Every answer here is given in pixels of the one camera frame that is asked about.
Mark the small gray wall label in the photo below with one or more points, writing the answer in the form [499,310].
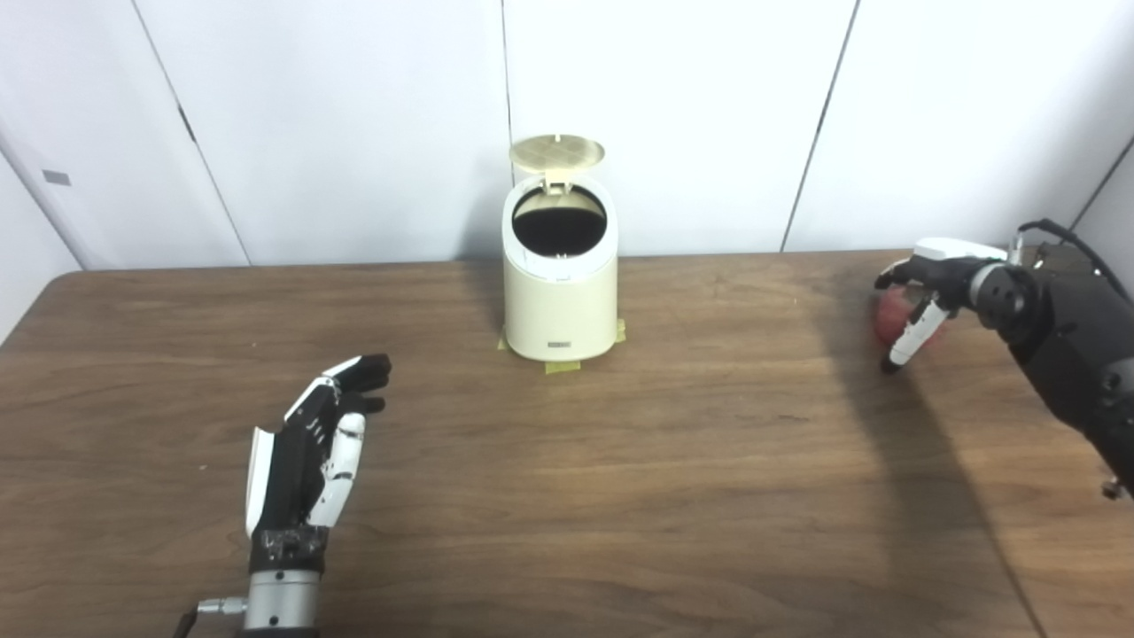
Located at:
[56,177]

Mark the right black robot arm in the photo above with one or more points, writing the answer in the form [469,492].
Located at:
[1072,346]

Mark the cream-colored round bin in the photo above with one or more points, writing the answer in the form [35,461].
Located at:
[560,310]

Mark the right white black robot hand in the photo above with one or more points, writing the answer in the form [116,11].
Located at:
[943,266]

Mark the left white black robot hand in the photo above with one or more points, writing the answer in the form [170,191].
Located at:
[292,470]

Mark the red apple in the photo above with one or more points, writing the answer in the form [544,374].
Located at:
[890,317]

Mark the cream round bin lid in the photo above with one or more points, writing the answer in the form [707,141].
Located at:
[556,152]

